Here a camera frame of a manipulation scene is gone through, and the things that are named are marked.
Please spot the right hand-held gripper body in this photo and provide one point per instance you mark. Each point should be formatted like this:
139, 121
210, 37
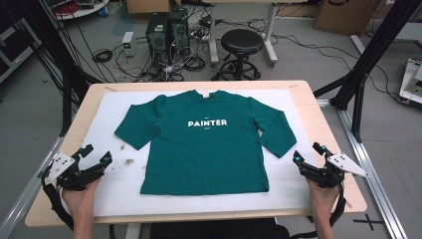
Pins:
326, 177

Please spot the round white table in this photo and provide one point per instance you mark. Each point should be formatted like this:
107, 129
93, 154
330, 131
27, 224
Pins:
83, 10

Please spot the person's dark clothing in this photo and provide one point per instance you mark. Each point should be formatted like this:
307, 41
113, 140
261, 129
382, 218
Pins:
215, 229

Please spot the small white device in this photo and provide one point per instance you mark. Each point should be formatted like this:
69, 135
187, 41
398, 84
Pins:
128, 41

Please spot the green t-shirt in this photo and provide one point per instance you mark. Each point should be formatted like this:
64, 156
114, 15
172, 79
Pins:
205, 156

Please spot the black computer tower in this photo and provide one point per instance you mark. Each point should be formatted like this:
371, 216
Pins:
157, 36
179, 30

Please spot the person's left hand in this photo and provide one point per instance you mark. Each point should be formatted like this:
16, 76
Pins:
79, 200

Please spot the flat cardboard box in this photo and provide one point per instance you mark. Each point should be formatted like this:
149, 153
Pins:
149, 6

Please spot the black round stool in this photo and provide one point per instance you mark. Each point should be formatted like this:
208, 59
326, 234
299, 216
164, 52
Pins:
242, 41

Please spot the large cardboard box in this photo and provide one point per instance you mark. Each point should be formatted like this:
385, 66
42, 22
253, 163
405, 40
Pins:
345, 16

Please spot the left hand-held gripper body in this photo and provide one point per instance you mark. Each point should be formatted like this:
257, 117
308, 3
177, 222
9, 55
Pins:
78, 176

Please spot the aluminium rail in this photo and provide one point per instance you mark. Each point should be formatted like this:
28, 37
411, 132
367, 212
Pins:
23, 202
381, 192

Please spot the person's right hand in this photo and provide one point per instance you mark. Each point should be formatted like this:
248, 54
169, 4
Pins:
323, 199

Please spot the white machine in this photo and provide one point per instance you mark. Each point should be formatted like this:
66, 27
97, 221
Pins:
411, 83

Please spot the white desk frame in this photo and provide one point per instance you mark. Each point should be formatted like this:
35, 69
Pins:
270, 40

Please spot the white mat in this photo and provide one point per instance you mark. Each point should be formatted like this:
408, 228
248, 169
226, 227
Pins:
126, 195

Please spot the black metal frame post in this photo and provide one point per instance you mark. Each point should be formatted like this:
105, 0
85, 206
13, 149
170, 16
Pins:
49, 49
371, 56

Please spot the white table leg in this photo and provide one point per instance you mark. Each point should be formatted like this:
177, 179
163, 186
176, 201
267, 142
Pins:
132, 231

